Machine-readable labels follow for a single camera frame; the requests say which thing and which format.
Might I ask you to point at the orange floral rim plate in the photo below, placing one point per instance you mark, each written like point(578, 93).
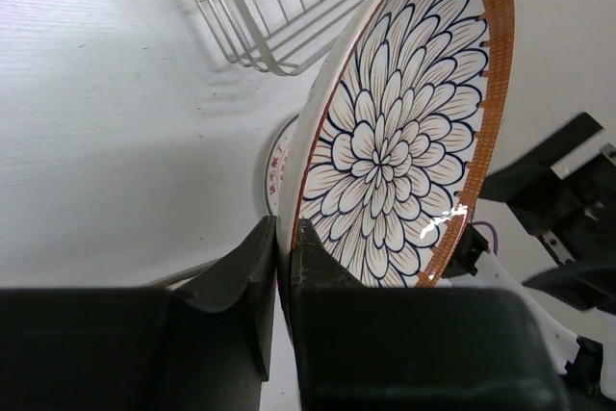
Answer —
point(392, 147)

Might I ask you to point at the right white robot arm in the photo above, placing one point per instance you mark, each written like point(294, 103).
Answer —
point(562, 192)

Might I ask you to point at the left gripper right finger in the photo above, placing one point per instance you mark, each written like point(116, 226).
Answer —
point(360, 348)

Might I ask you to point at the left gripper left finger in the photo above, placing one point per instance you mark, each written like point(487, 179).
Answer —
point(205, 345)

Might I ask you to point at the red sunburst printed plate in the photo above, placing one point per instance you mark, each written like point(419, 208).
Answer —
point(269, 166)

